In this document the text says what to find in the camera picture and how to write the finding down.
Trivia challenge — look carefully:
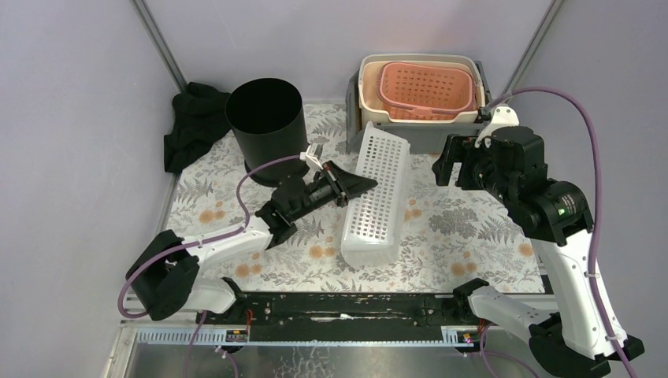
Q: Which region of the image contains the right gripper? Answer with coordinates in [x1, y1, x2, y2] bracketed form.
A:
[431, 132, 515, 205]

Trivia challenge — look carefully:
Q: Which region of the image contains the white perforated plastic basket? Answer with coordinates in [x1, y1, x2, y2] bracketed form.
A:
[340, 122, 410, 269]

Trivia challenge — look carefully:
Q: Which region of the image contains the grey plastic crate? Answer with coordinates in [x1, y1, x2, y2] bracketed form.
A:
[346, 54, 492, 154]

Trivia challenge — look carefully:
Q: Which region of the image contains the large black cylindrical container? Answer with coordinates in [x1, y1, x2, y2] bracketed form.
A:
[225, 78, 309, 187]

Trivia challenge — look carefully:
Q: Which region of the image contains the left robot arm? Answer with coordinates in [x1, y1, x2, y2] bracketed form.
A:
[117, 161, 378, 324]

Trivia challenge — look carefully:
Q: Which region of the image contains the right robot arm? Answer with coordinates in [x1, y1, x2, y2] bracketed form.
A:
[432, 126, 644, 377]

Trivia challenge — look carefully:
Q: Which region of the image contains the cream plastic tub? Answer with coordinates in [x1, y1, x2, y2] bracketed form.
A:
[358, 54, 487, 124]

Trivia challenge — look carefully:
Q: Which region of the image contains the pink perforated basket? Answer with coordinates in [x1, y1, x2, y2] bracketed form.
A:
[377, 61, 477, 121]

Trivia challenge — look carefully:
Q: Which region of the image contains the black cloth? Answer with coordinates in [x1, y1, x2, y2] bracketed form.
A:
[163, 82, 231, 174]

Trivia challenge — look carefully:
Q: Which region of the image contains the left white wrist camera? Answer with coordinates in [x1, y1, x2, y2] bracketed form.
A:
[299, 143, 323, 172]

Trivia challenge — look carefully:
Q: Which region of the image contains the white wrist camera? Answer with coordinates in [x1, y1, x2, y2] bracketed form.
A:
[474, 105, 520, 148]
[299, 143, 323, 172]

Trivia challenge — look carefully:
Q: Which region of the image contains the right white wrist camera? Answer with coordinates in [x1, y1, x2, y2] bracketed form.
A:
[474, 105, 520, 148]

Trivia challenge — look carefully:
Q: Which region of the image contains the black mounting base rail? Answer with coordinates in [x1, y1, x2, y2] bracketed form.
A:
[196, 292, 491, 343]

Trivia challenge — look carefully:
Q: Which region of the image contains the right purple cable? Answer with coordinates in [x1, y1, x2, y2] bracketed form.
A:
[477, 86, 640, 378]

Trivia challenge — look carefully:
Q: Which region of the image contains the purple cable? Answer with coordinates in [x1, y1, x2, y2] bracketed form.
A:
[117, 153, 314, 378]
[477, 86, 640, 378]

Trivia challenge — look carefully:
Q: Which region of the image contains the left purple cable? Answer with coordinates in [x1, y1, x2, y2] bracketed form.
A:
[117, 153, 314, 378]

